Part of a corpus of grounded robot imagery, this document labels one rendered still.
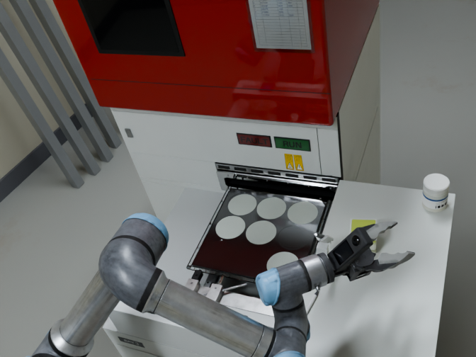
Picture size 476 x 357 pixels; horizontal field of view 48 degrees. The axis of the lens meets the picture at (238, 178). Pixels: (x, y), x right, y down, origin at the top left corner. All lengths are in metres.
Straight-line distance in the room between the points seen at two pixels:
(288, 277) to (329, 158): 0.61
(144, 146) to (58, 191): 1.73
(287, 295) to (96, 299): 0.45
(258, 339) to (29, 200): 2.77
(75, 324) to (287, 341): 0.53
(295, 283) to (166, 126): 0.88
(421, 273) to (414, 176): 1.67
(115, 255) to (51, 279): 2.04
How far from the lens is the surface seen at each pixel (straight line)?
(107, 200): 3.42
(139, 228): 1.20
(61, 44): 3.47
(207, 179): 1.97
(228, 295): 1.62
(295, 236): 1.69
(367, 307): 1.45
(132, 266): 1.11
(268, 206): 1.79
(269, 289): 1.18
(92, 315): 1.35
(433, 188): 1.59
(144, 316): 1.55
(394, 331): 1.42
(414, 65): 4.04
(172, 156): 1.96
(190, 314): 1.11
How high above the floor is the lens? 2.19
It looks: 42 degrees down
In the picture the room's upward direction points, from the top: 14 degrees counter-clockwise
